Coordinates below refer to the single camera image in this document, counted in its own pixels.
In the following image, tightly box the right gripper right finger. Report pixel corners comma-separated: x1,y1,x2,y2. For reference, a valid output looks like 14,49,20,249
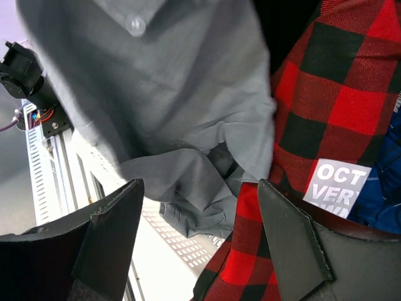
258,179,400,300

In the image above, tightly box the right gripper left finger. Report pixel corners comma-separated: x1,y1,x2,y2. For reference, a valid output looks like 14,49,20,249
1,179,144,300

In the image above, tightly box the grey shirt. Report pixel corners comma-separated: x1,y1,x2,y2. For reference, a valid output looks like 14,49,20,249
16,1,276,238

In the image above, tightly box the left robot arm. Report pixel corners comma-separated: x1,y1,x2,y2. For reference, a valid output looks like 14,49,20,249
1,41,60,109

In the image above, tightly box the blue plaid shirt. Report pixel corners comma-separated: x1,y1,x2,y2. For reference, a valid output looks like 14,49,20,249
348,117,400,234

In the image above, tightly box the red black plaid shirt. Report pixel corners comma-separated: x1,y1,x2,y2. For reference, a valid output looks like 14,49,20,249
194,1,400,300

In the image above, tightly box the white plastic basket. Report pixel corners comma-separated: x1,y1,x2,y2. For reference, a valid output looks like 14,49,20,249
129,198,224,301

